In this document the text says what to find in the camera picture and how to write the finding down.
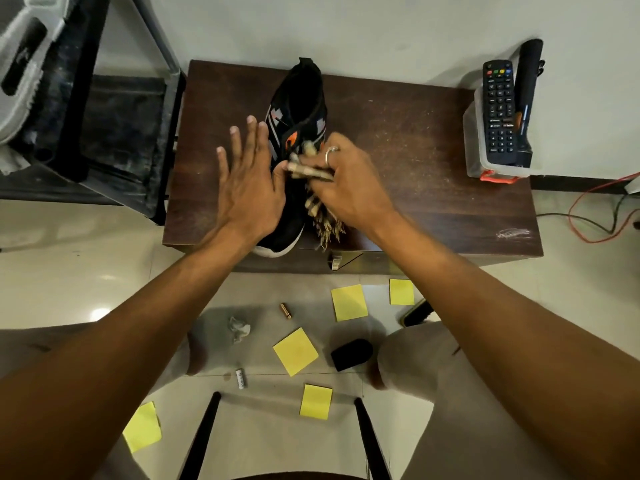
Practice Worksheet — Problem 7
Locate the person's right hand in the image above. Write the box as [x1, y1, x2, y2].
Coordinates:
[306, 132, 402, 239]

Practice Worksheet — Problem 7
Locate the person's left hand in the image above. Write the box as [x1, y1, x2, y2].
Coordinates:
[215, 116, 289, 248]

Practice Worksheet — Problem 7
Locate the wooden brush with beige bristles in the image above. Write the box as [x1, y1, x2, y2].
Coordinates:
[286, 140, 347, 251]

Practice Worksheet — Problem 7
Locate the black sneaker with orange mark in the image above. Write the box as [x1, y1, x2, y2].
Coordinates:
[251, 57, 329, 258]

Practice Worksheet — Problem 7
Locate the person's left forearm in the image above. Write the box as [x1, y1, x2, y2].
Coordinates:
[0, 230, 261, 480]

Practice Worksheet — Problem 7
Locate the person's right forearm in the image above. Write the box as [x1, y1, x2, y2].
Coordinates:
[372, 211, 640, 480]

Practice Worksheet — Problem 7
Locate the black metal rack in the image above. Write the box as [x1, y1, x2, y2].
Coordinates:
[0, 0, 187, 226]

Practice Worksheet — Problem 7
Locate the clear plastic container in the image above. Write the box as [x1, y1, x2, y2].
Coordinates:
[462, 86, 544, 181]

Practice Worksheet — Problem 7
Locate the yellow sticky note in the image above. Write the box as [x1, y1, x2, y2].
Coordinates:
[122, 401, 163, 454]
[389, 279, 416, 306]
[299, 384, 334, 421]
[330, 284, 369, 323]
[272, 327, 320, 378]

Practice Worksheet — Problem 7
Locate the crumpled grey paper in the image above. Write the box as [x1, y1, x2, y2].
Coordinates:
[228, 316, 252, 344]

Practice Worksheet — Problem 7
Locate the orange plastic piece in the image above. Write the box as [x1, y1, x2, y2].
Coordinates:
[479, 170, 522, 185]

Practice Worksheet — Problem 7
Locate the black remote control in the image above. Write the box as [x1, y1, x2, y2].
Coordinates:
[482, 60, 519, 166]

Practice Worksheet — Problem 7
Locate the black phone with yellow edge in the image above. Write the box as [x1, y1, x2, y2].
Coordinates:
[399, 299, 435, 328]

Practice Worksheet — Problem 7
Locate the black foam pad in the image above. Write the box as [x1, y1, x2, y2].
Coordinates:
[330, 338, 374, 373]

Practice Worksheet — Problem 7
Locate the black torch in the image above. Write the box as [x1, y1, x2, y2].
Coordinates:
[514, 39, 546, 168]

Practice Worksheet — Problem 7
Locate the white and grey plastic appliance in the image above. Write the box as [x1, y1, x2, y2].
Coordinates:
[0, 0, 77, 146]

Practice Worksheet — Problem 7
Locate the red cable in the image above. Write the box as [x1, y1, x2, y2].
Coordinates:
[567, 172, 640, 244]

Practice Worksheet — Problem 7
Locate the dark green cable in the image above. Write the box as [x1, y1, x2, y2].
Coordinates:
[535, 194, 640, 235]

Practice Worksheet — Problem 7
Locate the black chair frame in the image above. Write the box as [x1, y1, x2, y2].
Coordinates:
[177, 392, 393, 480]

